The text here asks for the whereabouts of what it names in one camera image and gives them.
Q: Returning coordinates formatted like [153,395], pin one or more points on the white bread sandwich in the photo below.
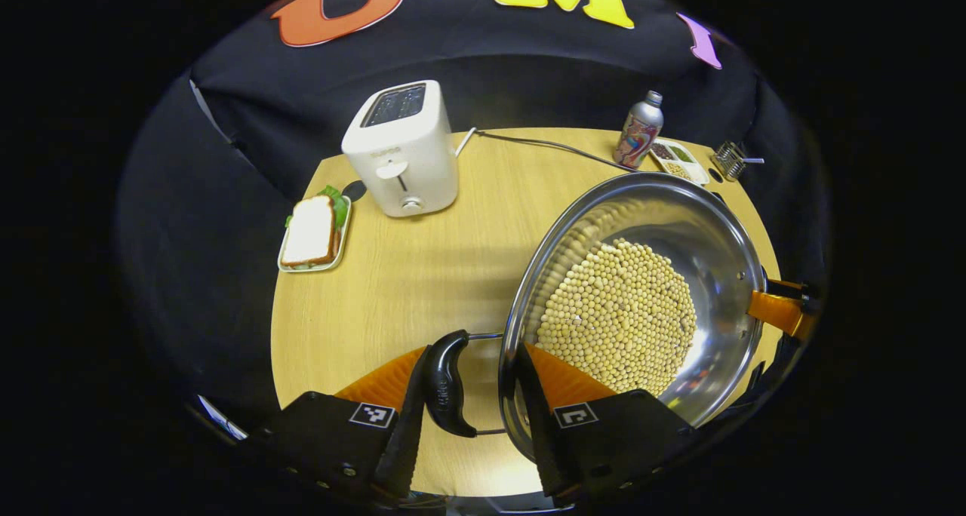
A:
[309,233]

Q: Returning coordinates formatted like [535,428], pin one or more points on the small sandwich plate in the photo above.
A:
[341,248]

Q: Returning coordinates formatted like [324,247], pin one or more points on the pile of soybeans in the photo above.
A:
[619,312]

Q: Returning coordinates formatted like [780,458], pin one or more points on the silver drink bottle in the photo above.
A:
[638,135]

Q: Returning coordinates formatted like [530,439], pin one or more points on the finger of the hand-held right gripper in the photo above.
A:
[792,290]
[777,312]

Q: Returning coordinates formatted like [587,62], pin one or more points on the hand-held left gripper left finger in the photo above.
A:
[400,433]

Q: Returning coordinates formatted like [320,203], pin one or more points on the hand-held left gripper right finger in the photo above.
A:
[543,433]

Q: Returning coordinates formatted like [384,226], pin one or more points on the stainless steel pot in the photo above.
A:
[694,222]

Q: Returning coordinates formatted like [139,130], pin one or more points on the white divided bean dish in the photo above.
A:
[679,163]

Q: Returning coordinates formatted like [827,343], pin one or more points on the white toaster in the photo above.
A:
[400,154]

